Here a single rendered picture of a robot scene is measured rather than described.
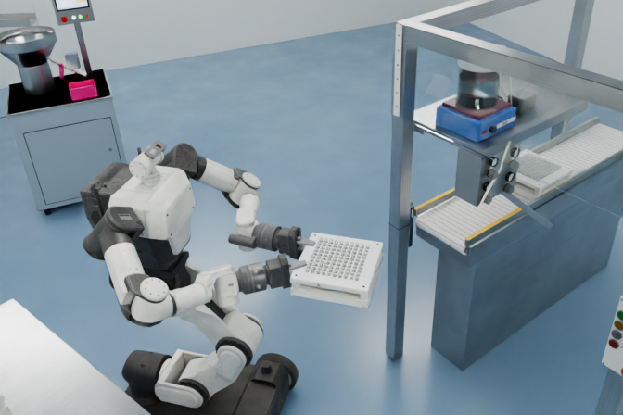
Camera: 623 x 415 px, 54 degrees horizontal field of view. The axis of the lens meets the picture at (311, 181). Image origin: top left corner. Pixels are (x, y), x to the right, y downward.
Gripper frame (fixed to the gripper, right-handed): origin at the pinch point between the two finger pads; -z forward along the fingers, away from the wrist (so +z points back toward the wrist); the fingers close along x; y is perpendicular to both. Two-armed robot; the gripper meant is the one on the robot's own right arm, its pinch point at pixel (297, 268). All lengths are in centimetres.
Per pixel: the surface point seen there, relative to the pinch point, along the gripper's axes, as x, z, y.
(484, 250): 28, -79, -20
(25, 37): -10, 110, -277
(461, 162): -14, -66, -20
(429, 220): 21, -64, -37
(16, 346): 16, 90, -12
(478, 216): 21, -84, -33
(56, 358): 17, 77, -3
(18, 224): 97, 139, -225
